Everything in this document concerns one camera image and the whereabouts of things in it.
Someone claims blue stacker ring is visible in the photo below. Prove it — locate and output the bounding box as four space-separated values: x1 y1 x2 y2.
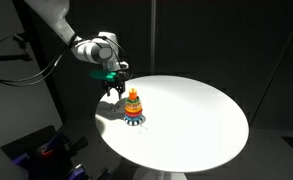
123 114 145 122

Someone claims red stacker ring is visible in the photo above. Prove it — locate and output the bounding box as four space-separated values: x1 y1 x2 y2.
123 110 144 118

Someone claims black cable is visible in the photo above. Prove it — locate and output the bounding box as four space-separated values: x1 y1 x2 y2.
0 49 70 84
4 53 69 88

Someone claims purple clamp with orange trigger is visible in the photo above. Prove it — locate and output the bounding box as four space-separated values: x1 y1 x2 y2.
39 133 70 158

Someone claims grey vertical pole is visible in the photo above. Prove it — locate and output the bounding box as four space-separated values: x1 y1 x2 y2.
149 0 157 75

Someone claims green stacker ring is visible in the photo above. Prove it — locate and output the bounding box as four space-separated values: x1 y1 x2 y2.
125 97 142 105

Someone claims black clamp handle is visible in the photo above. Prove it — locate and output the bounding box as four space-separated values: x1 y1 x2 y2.
95 167 111 180

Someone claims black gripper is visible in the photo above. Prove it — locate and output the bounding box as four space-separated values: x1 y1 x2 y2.
100 75 127 101

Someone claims orange stacker peg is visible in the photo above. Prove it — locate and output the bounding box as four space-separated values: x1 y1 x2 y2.
128 87 139 101

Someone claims orange stacker ring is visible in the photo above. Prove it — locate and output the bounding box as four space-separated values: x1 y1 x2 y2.
124 102 143 113

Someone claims black handled clamp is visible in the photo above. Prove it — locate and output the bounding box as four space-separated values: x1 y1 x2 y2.
70 135 89 153

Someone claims white table pedestal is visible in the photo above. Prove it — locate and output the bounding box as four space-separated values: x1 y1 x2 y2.
131 165 188 180

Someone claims large black white striped ring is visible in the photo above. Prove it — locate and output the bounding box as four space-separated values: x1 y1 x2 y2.
122 116 147 127

